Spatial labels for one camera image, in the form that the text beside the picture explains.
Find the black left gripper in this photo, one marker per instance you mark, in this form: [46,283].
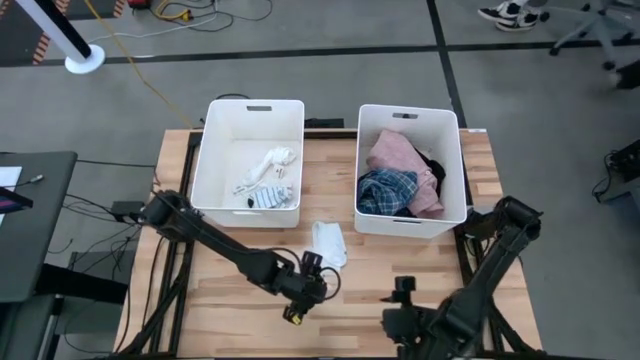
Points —
[300,289]

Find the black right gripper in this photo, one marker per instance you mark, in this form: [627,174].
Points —
[420,325]

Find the plain white sock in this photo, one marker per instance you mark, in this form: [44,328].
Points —
[330,245]

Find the white teal-striped sock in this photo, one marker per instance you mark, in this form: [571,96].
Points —
[272,196]

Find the blue plaid shirt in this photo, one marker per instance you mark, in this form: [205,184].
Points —
[385,192]

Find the white tagged sock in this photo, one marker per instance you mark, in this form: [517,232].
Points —
[267,162]

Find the black garment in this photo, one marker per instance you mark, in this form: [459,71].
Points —
[436,167]

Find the pink shirt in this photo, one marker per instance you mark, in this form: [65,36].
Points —
[400,152]

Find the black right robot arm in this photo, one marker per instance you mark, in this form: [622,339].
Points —
[490,280]

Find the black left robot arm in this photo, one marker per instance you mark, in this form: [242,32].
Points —
[220,242]

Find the white perforated bin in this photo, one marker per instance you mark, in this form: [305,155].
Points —
[450,220]
[235,150]

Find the small black box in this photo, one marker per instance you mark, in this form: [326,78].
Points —
[325,123]

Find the black power adapter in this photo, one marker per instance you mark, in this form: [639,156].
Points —
[125,210]

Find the black bench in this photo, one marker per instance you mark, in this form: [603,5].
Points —
[80,282]

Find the black desk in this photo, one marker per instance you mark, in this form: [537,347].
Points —
[35,225]

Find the dark tablet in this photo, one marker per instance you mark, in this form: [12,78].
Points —
[12,200]

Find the white and black pole stand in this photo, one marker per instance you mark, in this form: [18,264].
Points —
[85,62]

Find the white paper sheet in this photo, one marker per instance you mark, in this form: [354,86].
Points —
[9,177]

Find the red device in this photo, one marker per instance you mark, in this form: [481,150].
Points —
[140,3]

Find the grey office chair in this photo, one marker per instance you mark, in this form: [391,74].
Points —
[590,25]

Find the dark mat with striped edge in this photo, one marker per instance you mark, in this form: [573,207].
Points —
[20,40]

